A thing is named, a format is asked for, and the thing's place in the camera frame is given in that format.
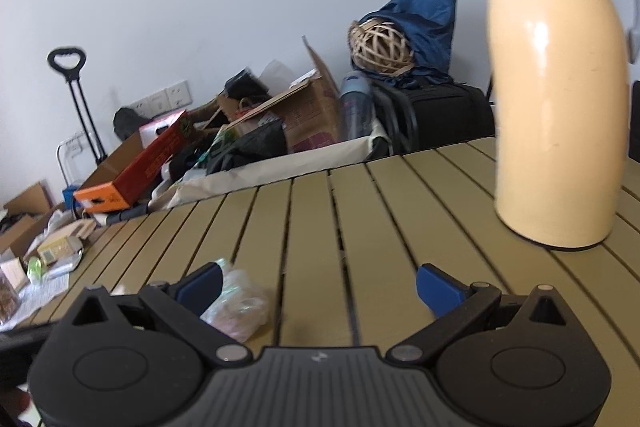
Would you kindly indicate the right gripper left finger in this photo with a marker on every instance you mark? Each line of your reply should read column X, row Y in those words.
column 178, row 308

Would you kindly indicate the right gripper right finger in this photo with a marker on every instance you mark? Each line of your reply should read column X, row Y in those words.
column 459, row 310

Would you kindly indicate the clear plastic wrap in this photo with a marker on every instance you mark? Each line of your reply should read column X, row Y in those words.
column 242, row 307

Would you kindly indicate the orange cardboard box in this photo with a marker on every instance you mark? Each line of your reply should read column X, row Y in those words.
column 122, row 178

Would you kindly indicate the tan folding table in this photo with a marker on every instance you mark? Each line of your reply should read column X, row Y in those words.
column 337, row 253

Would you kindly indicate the small tan carton box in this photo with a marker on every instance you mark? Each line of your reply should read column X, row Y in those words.
column 56, row 249

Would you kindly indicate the printed paper sheet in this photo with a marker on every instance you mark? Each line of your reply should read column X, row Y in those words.
column 36, row 296

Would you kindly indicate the green small bottle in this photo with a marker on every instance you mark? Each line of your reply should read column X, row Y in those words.
column 35, row 270

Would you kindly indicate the clear jar with snacks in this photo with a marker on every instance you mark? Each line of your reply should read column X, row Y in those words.
column 12, row 280

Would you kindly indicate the large cardboard box left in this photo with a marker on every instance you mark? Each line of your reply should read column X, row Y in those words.
column 24, row 217

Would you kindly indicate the black suitcase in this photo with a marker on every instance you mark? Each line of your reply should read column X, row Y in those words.
column 432, row 116

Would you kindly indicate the grey blue water bottle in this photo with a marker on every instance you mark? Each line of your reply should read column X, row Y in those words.
column 356, row 107

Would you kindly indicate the open brown cardboard box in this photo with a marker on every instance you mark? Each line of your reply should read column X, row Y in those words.
column 308, row 111

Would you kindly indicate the woven rattan ball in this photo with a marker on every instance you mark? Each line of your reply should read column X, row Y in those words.
column 377, row 45

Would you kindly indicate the dark blue bag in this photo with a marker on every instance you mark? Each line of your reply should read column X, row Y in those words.
column 429, row 27

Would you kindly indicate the cream thermos jug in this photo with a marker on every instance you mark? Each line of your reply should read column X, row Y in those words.
column 560, row 71

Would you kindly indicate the chrome folding cart frame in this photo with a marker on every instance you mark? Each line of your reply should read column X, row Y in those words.
column 75, row 159

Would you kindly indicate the white wall socket panel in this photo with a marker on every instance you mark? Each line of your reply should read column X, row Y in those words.
column 164, row 101

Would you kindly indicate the black trolley handle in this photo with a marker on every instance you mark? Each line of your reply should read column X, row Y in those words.
column 69, row 61

